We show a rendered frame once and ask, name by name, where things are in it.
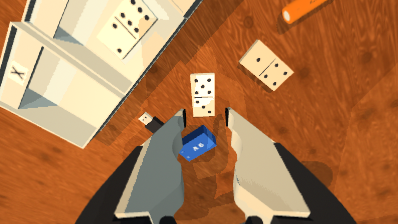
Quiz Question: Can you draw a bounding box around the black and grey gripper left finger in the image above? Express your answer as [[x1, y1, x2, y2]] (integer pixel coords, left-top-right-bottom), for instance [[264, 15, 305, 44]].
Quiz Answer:
[[75, 109, 186, 224]]

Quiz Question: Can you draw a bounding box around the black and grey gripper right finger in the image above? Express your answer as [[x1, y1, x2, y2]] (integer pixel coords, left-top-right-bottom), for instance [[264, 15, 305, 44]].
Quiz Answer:
[[225, 107, 357, 224]]

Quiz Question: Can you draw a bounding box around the cream domino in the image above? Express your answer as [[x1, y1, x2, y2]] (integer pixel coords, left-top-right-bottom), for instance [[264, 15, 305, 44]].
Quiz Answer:
[[190, 73, 215, 117], [97, 0, 158, 60], [239, 39, 293, 90]]

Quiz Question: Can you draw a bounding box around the cream three-compartment bin rack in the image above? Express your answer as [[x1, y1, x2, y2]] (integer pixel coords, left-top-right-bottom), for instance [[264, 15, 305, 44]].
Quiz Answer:
[[0, 0, 203, 149]]

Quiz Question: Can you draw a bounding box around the black usb stick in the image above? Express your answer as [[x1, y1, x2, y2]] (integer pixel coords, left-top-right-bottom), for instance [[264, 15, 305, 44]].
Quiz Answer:
[[139, 113, 164, 134]]

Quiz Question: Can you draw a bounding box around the orange cylinder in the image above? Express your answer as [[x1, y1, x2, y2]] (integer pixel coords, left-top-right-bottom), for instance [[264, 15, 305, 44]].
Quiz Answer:
[[282, 0, 327, 24]]

